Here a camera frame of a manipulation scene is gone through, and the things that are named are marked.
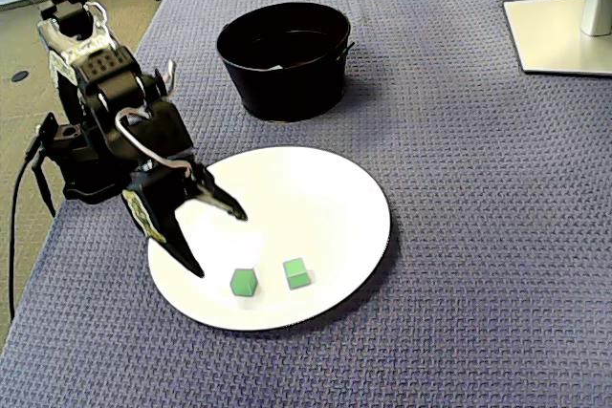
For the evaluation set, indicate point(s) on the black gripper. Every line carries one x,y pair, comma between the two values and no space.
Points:
160,198

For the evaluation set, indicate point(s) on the black robot arm with stickers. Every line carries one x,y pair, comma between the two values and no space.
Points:
91,169

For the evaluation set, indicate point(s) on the black metal bucket container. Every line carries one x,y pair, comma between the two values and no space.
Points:
287,92

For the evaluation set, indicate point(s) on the white round plate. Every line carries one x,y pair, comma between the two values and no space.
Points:
334,236

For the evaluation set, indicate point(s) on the black round floor outlet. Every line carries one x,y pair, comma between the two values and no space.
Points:
20,76

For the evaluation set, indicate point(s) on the blue woven table cloth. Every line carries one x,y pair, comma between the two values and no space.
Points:
478,236

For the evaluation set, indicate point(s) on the white monitor stand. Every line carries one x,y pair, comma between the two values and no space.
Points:
550,35

